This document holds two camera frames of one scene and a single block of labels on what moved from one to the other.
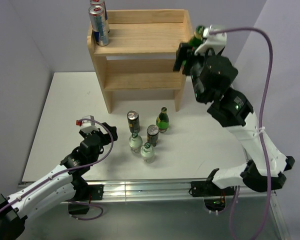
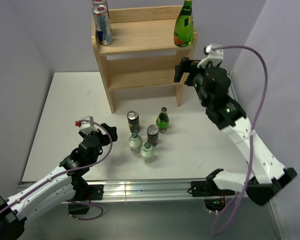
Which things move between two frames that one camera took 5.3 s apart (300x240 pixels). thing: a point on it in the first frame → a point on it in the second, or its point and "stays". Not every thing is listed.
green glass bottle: x=162 y=120 stays
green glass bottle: x=197 y=40 → x=183 y=31
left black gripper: x=107 y=138 stays
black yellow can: x=152 y=134 stays
